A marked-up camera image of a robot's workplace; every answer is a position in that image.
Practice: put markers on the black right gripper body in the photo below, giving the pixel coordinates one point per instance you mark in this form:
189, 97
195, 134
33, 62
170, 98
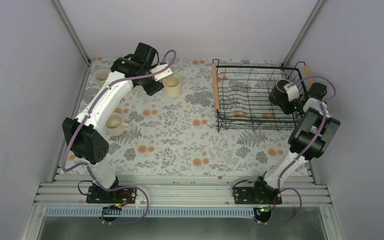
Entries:
290, 110

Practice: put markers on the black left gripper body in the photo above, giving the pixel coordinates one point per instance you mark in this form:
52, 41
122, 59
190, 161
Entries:
149, 89

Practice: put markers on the cream white mug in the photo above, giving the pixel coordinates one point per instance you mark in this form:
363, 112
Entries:
172, 86

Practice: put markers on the black mug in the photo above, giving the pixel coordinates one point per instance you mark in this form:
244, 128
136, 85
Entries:
278, 95

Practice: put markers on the light green mug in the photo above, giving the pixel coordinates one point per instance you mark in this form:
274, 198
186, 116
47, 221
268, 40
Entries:
101, 76

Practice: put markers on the beige brown mug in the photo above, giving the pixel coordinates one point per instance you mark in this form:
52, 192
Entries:
116, 126

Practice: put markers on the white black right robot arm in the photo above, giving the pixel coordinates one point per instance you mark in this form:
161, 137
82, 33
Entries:
309, 140

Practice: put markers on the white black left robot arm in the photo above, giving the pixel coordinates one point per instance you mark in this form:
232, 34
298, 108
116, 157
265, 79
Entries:
84, 134

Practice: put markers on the floral patterned table mat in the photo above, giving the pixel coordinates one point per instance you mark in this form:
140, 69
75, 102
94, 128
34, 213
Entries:
179, 136

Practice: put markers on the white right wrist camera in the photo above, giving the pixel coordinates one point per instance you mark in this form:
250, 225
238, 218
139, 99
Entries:
292, 91

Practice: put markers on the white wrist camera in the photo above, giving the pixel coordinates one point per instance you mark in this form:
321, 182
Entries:
292, 91
161, 71

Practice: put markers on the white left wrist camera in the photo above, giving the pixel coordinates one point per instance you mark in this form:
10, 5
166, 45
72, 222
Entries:
161, 71

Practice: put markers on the black wire dish rack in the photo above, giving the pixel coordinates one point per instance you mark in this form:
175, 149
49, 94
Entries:
241, 96

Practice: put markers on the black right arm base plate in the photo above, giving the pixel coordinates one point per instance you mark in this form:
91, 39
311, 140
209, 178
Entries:
246, 195

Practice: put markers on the right aluminium corner post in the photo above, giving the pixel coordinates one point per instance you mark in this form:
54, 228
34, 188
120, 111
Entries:
304, 31

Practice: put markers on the aluminium corner frame post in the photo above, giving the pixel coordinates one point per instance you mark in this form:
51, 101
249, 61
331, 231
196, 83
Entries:
71, 31

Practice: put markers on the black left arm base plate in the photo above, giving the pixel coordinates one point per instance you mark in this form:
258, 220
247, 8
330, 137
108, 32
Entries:
97, 195

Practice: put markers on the aluminium mounting rail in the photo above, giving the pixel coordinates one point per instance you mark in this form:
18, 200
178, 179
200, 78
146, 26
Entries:
175, 191

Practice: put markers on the grey slotted cable duct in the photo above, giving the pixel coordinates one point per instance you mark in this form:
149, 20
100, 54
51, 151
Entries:
152, 212

